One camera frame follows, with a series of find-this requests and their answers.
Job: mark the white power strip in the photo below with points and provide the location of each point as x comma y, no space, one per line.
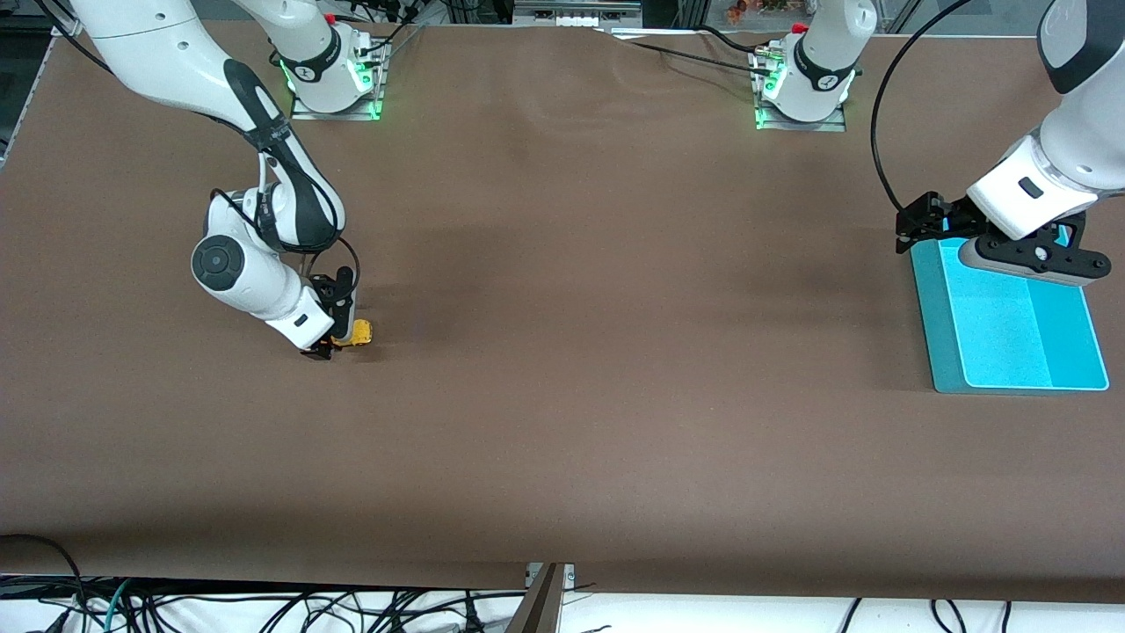
576,10

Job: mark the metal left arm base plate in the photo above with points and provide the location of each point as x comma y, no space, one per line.
835,125

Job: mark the yellow beetle toy car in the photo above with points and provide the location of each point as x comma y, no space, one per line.
359,332

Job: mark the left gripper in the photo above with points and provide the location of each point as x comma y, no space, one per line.
952,215

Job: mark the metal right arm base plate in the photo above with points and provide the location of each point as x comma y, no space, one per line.
369,110

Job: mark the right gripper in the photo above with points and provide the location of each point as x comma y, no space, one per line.
322,350

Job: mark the turquoise plastic bin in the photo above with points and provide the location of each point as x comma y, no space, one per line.
1002,343

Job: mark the grey metal bar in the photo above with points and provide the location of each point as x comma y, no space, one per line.
538,607

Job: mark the metal table bracket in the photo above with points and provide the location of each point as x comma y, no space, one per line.
567,576

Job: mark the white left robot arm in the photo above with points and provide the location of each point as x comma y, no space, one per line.
822,70

